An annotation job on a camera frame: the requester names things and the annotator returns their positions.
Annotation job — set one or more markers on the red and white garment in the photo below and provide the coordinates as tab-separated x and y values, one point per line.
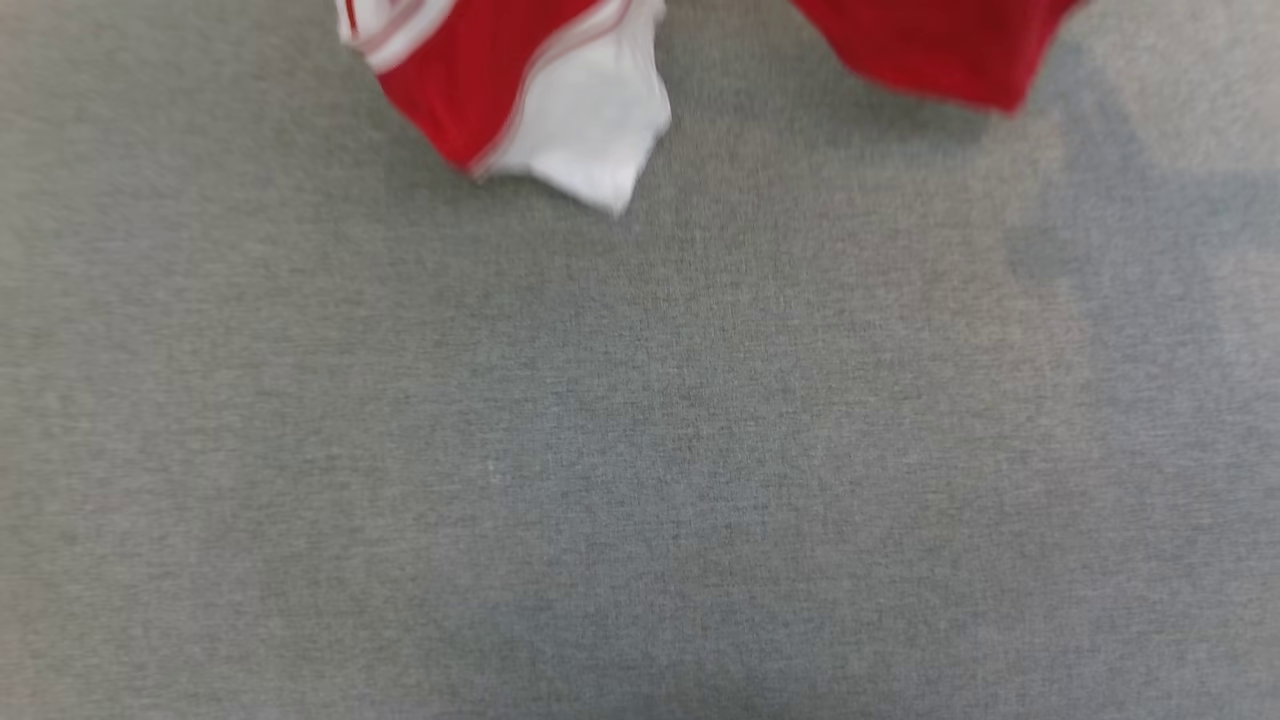
580	100

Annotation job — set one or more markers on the grey fabric sofa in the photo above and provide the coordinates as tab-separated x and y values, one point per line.
640	450

